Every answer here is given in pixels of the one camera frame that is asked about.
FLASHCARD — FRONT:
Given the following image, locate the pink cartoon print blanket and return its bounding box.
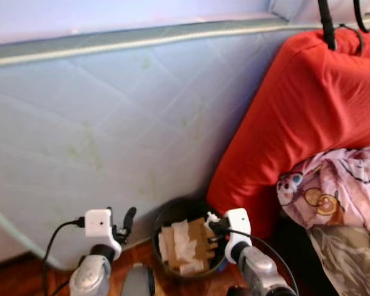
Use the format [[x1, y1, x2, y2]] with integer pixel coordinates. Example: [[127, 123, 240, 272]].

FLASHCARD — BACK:
[[276, 145, 370, 235]]

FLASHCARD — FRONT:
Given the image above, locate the brown cardboard piece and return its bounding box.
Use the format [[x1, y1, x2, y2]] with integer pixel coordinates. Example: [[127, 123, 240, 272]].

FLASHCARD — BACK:
[[159, 217, 220, 272]]

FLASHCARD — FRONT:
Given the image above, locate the white crumpled paper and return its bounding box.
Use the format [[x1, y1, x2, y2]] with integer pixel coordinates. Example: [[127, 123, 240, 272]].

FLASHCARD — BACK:
[[171, 220, 203, 273]]

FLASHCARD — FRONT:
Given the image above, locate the black round waste bin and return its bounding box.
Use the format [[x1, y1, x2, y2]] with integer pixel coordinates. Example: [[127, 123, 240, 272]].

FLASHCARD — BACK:
[[151, 197, 232, 284]]

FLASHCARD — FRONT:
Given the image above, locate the grey robot left leg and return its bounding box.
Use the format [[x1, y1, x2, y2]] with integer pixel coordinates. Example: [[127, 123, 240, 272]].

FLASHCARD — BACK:
[[120, 264, 156, 296]]

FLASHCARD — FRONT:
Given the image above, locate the beige floral bed sheet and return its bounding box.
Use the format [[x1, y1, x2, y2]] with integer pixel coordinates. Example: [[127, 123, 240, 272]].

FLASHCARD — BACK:
[[308, 222, 370, 296]]

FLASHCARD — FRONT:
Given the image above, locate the red covered mattress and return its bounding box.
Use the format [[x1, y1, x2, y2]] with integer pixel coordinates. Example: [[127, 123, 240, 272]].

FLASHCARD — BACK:
[[207, 28, 370, 238]]

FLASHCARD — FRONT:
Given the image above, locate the black pole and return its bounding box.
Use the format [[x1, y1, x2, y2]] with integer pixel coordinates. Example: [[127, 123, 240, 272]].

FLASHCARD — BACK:
[[318, 0, 337, 51]]

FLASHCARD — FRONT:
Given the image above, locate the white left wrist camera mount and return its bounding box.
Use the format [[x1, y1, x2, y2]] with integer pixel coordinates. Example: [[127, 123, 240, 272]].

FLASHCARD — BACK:
[[84, 208, 123, 260]]

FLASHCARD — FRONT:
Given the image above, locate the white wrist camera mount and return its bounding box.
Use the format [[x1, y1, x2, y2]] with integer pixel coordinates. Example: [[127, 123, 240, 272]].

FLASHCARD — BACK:
[[84, 208, 123, 260], [224, 208, 252, 265]]

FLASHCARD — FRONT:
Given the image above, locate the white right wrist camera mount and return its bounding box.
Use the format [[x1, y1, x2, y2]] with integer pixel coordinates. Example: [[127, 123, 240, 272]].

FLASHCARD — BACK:
[[224, 208, 252, 265]]

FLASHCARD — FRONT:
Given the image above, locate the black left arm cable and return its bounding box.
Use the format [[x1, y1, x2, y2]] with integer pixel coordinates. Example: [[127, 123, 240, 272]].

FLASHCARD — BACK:
[[42, 217, 87, 296]]

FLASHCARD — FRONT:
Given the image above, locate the thin black cable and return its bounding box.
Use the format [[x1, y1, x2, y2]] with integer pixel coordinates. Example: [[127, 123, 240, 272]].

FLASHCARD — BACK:
[[338, 23, 365, 57]]

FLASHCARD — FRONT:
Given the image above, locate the thick black cable loop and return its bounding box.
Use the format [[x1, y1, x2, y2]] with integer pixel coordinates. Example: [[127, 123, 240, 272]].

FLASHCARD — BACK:
[[353, 0, 370, 33]]

